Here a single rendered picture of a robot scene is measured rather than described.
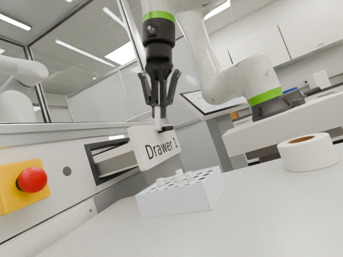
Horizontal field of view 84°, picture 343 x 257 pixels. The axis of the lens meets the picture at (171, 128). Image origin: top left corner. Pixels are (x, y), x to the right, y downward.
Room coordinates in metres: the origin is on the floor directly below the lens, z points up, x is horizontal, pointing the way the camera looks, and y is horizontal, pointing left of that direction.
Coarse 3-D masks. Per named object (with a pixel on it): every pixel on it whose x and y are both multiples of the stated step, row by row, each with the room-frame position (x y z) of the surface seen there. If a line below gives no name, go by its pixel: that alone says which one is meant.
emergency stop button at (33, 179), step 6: (30, 168) 0.29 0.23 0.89; (36, 168) 0.30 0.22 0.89; (24, 174) 0.28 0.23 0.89; (30, 174) 0.29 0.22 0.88; (36, 174) 0.29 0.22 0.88; (42, 174) 0.30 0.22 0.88; (18, 180) 0.28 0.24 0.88; (24, 180) 0.28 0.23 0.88; (30, 180) 0.28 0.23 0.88; (36, 180) 0.29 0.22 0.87; (42, 180) 0.30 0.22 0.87; (24, 186) 0.28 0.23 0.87; (30, 186) 0.28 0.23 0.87; (36, 186) 0.29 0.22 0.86; (42, 186) 0.30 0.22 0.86; (30, 192) 0.29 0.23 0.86
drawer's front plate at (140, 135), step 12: (132, 132) 0.44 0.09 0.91; (144, 132) 0.49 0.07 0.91; (156, 132) 0.56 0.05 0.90; (168, 132) 0.65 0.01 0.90; (132, 144) 0.45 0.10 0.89; (144, 144) 0.47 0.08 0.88; (156, 144) 0.53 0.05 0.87; (168, 144) 0.62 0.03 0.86; (144, 156) 0.45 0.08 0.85; (168, 156) 0.59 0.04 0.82; (144, 168) 0.44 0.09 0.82
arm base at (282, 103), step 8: (320, 88) 0.70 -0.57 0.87; (280, 96) 0.68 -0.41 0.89; (288, 96) 0.69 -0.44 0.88; (296, 96) 0.68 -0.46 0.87; (304, 96) 0.69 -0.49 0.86; (264, 104) 0.69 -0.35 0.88; (272, 104) 0.68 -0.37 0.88; (280, 104) 0.67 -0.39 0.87; (288, 104) 0.69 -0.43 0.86; (296, 104) 0.67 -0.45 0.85; (256, 112) 0.72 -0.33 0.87; (264, 112) 0.69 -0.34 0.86; (272, 112) 0.67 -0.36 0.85; (280, 112) 0.67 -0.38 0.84; (256, 120) 0.72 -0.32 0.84
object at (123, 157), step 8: (128, 144) 0.47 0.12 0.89; (104, 152) 0.50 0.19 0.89; (112, 152) 0.49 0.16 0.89; (120, 152) 0.48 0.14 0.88; (128, 152) 0.47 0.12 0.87; (96, 160) 0.51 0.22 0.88; (104, 160) 0.50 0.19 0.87; (112, 160) 0.49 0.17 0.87; (120, 160) 0.48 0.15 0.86; (128, 160) 0.47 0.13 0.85; (136, 160) 0.47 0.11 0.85; (96, 168) 0.51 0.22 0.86; (104, 168) 0.50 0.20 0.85; (112, 168) 0.49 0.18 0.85; (120, 168) 0.48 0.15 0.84; (128, 168) 0.48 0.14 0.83
